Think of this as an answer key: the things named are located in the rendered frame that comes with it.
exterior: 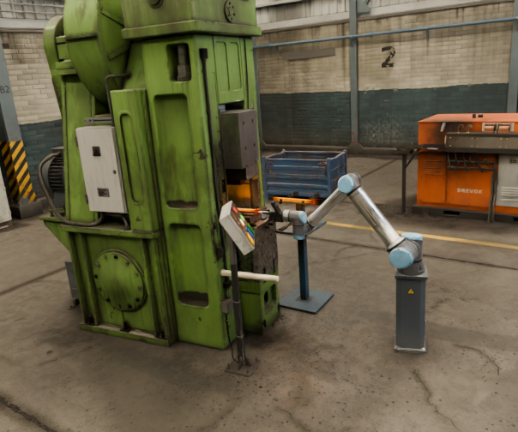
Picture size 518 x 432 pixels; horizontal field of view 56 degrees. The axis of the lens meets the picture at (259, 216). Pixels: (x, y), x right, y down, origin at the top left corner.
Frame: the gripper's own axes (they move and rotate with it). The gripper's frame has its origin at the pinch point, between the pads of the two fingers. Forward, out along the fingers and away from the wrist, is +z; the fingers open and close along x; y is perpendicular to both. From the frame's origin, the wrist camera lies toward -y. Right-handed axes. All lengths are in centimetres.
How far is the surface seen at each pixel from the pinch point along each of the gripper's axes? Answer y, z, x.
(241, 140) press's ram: -57, 5, -16
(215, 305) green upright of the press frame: 63, 20, -44
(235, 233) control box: -7, -16, -72
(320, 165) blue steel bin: 39, 70, 368
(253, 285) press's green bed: 57, 1, -15
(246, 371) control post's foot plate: 98, -15, -66
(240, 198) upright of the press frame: -1.9, 28.3, 22.6
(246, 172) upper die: -32.3, 4.0, -11.9
